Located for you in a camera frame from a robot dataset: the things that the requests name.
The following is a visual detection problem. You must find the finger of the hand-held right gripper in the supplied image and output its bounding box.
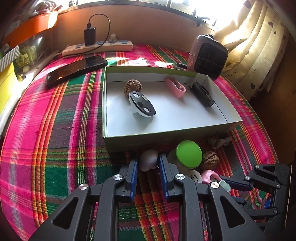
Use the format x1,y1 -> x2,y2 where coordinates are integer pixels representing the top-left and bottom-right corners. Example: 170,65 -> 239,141
219,163 -> 289,194
231,196 -> 281,221

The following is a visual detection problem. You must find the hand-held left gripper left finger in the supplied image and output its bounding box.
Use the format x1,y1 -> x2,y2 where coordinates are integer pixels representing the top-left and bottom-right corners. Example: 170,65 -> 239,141
28,159 -> 140,241

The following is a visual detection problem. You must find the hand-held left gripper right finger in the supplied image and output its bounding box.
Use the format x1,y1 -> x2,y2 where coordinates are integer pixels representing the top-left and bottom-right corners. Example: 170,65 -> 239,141
158,153 -> 270,241

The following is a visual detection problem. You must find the grey ball massager head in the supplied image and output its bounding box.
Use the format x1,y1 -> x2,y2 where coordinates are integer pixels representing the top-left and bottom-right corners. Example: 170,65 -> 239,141
139,149 -> 159,172

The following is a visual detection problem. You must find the pink clip with mint pad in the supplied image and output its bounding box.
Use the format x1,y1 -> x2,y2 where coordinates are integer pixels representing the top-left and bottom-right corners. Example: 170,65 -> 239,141
201,169 -> 230,193

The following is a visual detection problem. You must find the white round massager head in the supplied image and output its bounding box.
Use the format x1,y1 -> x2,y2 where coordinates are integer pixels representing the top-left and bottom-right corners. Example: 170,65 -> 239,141
185,169 -> 201,183

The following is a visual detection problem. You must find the green mushroom massager head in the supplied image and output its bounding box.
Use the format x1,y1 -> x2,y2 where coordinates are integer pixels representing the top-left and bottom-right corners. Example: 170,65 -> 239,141
174,140 -> 203,173

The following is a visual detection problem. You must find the brown walnut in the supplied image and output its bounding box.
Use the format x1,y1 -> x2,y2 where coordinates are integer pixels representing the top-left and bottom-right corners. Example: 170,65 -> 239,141
200,151 -> 219,171
124,79 -> 142,95

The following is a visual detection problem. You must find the white charging cable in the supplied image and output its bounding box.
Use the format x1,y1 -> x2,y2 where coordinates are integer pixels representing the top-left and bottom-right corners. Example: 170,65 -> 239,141
207,136 -> 233,149

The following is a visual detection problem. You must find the green and white cardboard box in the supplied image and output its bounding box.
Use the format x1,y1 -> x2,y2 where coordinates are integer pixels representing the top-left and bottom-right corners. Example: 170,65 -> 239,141
102,65 -> 243,153

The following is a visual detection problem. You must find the black and white disc head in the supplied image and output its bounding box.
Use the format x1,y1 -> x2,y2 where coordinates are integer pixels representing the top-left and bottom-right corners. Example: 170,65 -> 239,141
128,91 -> 156,118

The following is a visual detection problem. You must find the black massager body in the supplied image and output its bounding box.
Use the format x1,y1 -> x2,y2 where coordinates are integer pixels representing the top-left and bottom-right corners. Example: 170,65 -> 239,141
188,81 -> 214,107

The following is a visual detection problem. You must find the pink and green plaid blanket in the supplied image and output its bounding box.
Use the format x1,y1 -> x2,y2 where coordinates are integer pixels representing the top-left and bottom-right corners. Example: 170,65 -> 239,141
0,44 -> 278,241

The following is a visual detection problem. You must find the black smartphone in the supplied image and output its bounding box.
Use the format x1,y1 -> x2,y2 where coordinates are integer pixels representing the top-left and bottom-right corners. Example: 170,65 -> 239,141
46,55 -> 109,88

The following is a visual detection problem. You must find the grey small fan heater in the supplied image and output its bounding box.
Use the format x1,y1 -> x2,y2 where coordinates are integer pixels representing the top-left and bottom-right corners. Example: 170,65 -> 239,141
187,34 -> 229,81

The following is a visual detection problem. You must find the beige power strip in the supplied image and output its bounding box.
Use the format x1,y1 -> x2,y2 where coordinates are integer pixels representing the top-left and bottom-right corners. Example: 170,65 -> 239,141
62,40 -> 133,56

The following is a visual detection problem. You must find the cream heart print curtain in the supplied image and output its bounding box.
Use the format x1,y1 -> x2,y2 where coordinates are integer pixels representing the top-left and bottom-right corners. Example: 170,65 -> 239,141
217,0 -> 294,100

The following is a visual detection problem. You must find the black charger adapter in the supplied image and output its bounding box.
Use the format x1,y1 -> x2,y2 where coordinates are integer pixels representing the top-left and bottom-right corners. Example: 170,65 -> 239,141
84,27 -> 96,46

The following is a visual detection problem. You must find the striped cardboard box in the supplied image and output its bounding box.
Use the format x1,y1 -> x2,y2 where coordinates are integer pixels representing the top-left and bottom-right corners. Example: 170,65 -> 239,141
0,45 -> 20,72

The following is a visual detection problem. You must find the black charger cable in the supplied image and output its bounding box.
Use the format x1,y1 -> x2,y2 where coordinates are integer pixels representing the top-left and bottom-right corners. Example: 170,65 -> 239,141
86,14 -> 111,50

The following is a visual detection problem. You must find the window frame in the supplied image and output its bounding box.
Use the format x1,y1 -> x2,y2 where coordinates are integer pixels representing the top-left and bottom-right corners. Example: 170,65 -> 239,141
76,0 -> 222,30

